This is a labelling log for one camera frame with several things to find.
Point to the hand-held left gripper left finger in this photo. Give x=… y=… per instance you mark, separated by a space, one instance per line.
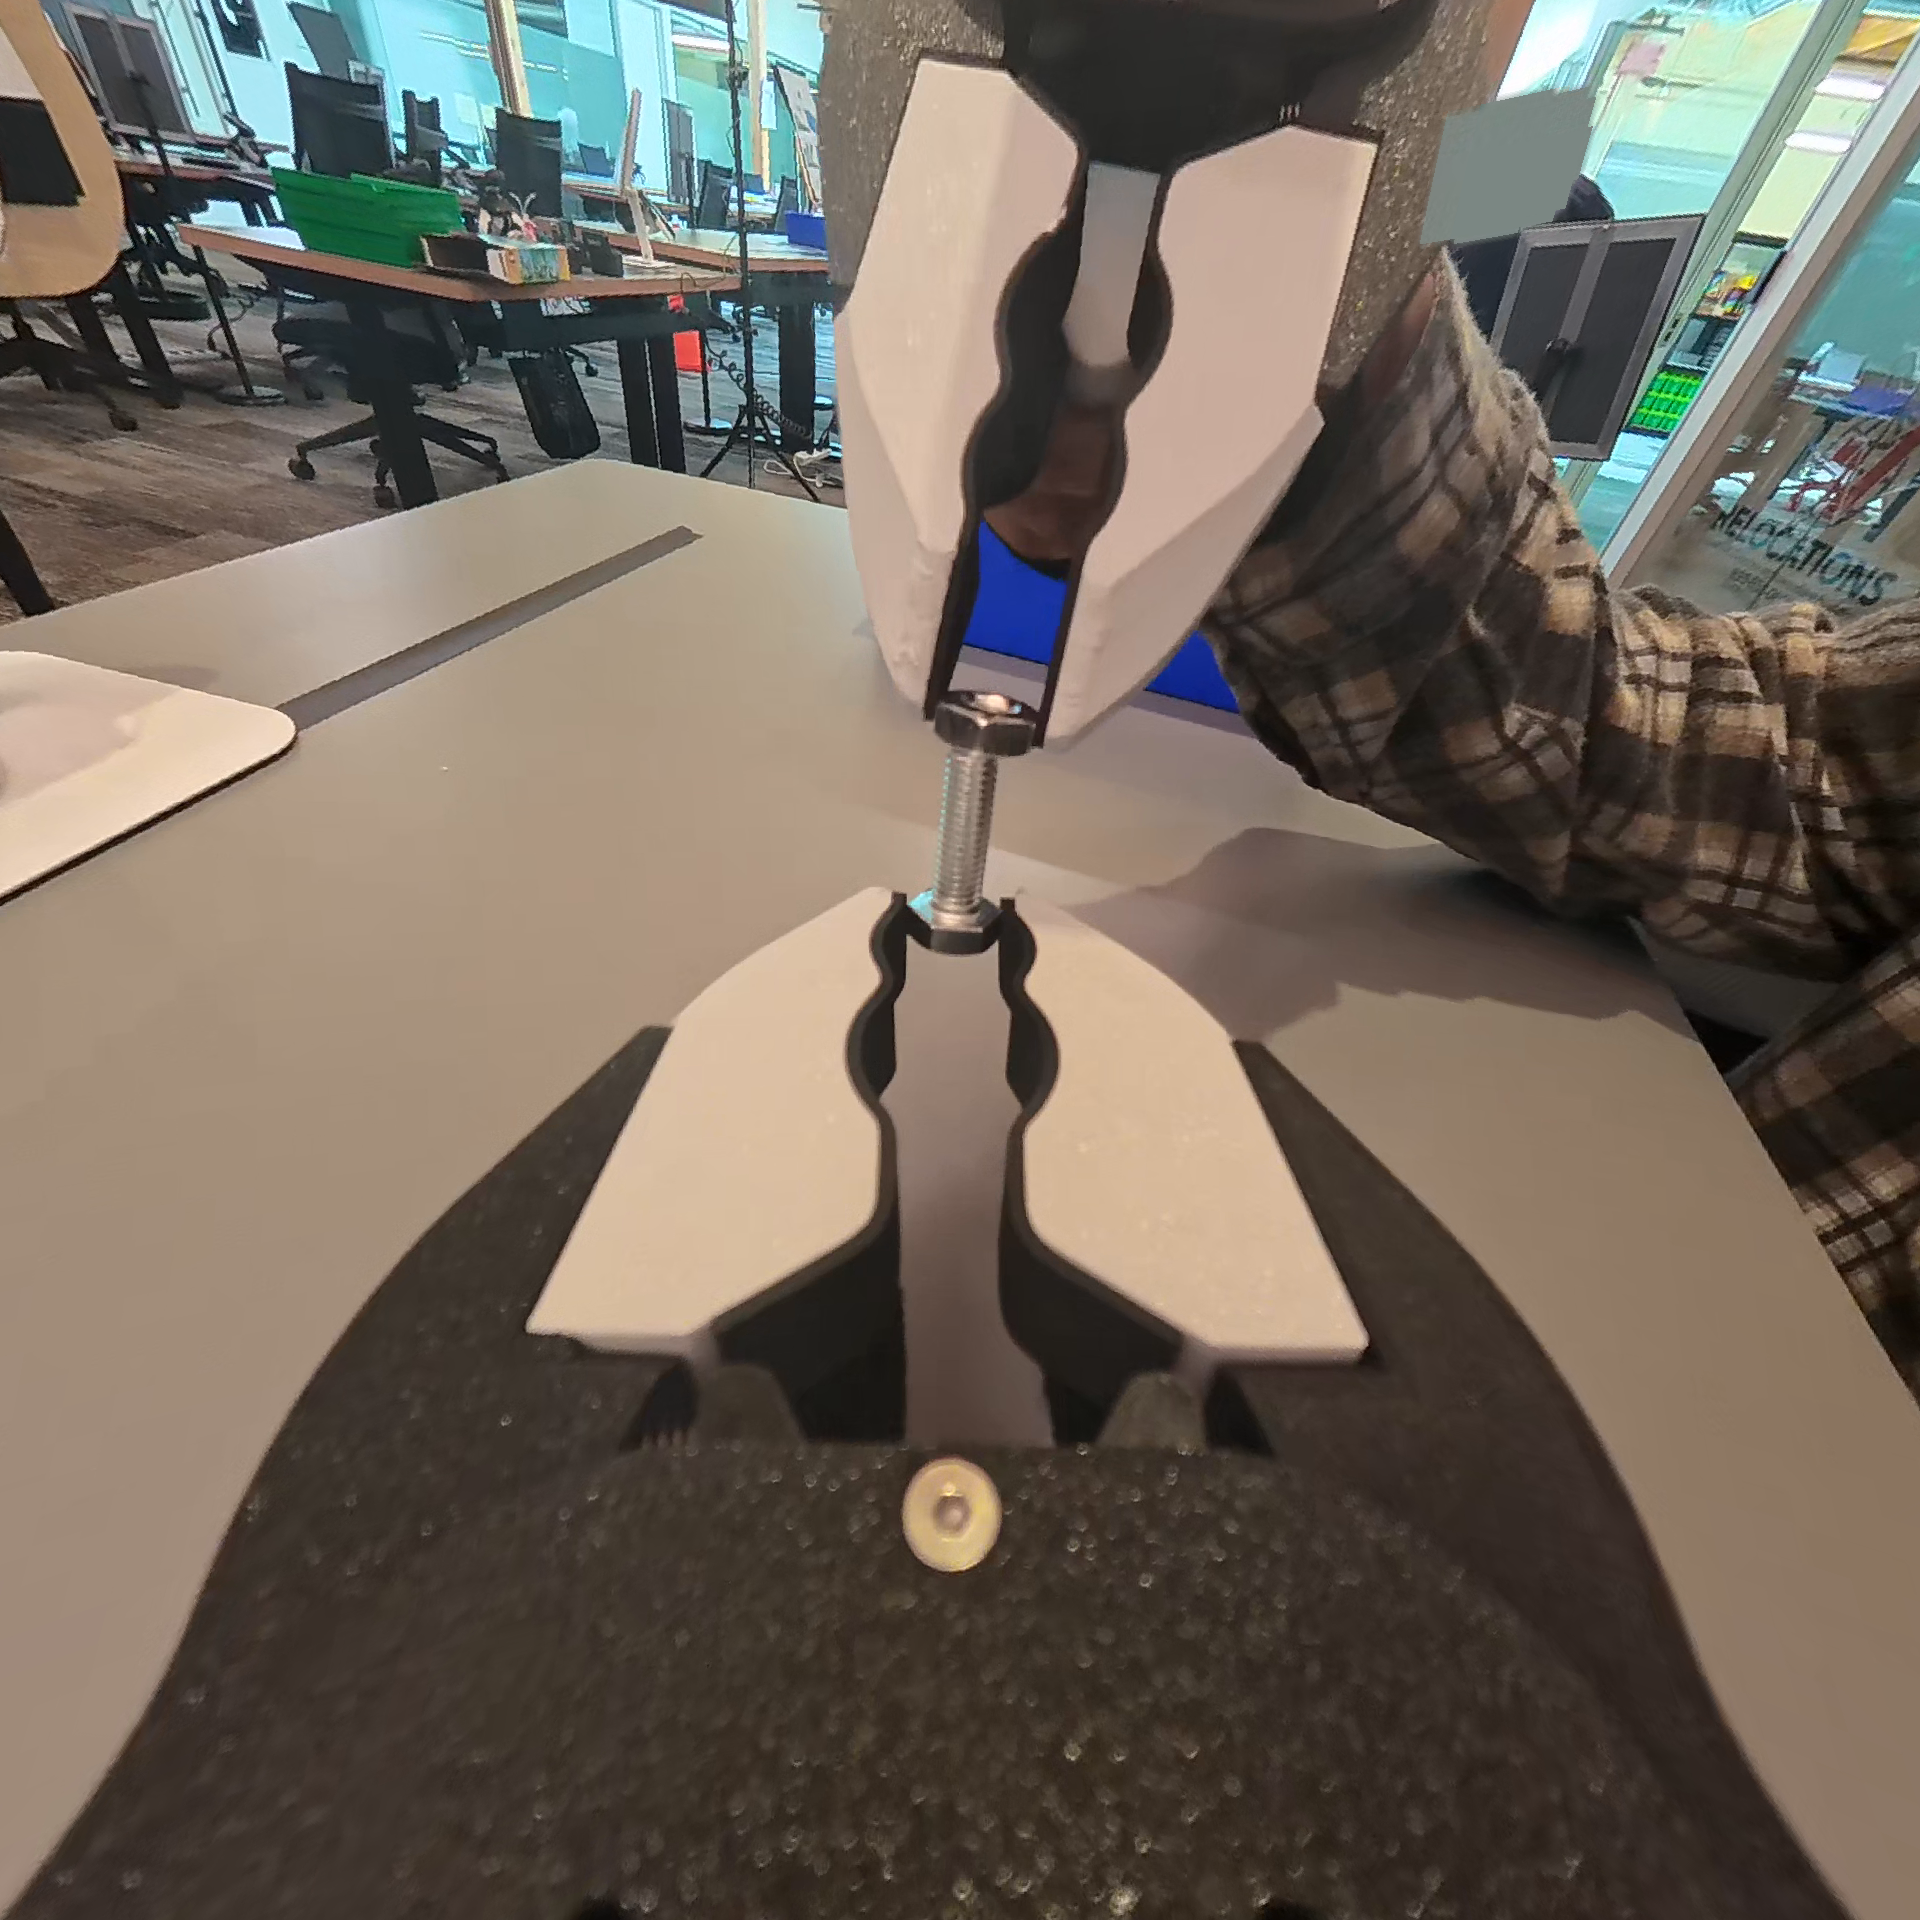
x=734 y=1153

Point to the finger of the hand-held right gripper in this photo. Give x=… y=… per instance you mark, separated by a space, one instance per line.
x=930 y=300
x=1245 y=327

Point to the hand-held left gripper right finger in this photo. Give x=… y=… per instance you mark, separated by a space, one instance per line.
x=1169 y=1186

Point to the silver hex nut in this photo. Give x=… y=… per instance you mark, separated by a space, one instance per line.
x=951 y=931

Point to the silver hex bolt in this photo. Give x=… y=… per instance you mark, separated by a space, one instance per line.
x=958 y=825

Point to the person's right forearm plaid sleeve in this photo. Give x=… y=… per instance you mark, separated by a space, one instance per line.
x=1502 y=627

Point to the person's right hand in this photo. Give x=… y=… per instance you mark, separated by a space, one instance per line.
x=1065 y=479

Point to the black tripod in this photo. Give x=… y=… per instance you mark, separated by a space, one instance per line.
x=743 y=376

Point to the blue flat object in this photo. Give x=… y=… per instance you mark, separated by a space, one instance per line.
x=1031 y=600

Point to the long wooden desk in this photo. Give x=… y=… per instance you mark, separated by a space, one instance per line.
x=601 y=287

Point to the black bag under desk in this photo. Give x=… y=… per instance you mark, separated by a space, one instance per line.
x=549 y=401

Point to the black desk monitor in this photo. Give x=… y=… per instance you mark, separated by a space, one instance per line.
x=337 y=118
x=533 y=160

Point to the small printed box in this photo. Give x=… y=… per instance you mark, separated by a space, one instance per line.
x=505 y=259

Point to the black swivel office chair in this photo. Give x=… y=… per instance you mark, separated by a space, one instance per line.
x=405 y=407

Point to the green plastic bin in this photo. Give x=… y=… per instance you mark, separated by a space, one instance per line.
x=359 y=218

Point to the person's plaid shirt torso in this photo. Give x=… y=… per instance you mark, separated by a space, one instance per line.
x=1858 y=1140

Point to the white rounded pad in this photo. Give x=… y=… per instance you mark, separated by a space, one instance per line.
x=133 y=766

